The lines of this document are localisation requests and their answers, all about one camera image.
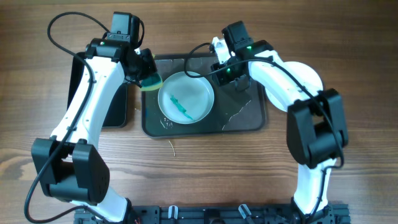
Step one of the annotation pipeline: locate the blue and yellow sponge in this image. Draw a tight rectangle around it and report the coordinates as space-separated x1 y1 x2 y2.
140 73 163 91

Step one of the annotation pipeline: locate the light blue plate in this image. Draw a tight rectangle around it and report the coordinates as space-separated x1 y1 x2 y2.
157 72 215 124

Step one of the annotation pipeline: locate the white plate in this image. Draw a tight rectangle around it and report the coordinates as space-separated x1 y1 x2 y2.
265 62 323 112

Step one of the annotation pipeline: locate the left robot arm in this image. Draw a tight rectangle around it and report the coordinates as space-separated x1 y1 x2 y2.
24 39 157 223

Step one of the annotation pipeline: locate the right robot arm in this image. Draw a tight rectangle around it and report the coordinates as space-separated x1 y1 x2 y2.
210 37 348 223

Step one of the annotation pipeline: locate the dark grey serving tray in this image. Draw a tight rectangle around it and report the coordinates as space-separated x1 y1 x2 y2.
141 53 267 138

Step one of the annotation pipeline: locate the black water tray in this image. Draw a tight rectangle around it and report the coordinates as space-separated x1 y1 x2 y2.
67 57 128 128

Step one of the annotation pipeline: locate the left black cable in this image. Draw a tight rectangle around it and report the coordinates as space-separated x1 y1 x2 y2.
24 11 137 224

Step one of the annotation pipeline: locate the black cable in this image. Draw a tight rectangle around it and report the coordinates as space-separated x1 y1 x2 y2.
24 11 137 224
183 42 346 218

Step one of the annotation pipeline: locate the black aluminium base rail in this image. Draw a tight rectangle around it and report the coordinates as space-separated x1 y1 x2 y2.
73 203 351 224

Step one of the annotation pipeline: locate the right black cable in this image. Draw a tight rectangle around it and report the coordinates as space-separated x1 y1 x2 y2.
183 42 346 218

